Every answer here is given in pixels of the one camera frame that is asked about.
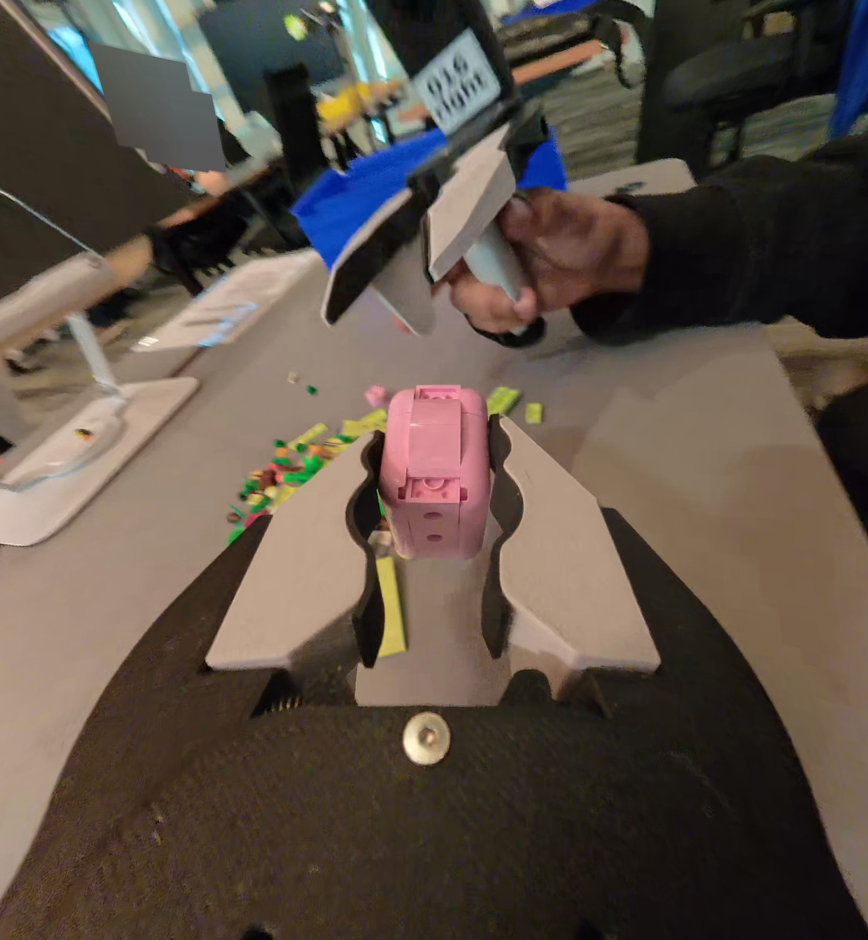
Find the black office chair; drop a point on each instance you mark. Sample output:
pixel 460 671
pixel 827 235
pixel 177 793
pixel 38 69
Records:
pixel 735 73

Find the white monitor stand base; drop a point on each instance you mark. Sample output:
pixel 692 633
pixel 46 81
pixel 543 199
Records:
pixel 162 400
pixel 257 286

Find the dark computer monitor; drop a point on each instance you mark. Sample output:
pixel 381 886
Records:
pixel 8 147

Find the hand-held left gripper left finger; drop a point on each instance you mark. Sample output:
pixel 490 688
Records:
pixel 294 587

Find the person's right forearm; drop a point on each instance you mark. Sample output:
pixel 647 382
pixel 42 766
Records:
pixel 757 250

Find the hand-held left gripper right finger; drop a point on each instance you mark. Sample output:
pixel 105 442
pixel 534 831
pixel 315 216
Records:
pixel 573 587

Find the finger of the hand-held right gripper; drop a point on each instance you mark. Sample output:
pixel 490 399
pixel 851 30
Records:
pixel 470 198
pixel 408 301

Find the person's right hand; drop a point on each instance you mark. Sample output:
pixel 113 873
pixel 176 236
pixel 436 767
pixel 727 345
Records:
pixel 588 242

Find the wide lime brick plate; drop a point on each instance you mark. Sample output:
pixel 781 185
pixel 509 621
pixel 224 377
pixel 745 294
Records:
pixel 391 609

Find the pink toy cube block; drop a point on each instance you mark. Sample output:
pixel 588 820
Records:
pixel 434 455

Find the pile of toy bricks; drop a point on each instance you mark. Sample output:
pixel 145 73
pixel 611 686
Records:
pixel 360 426

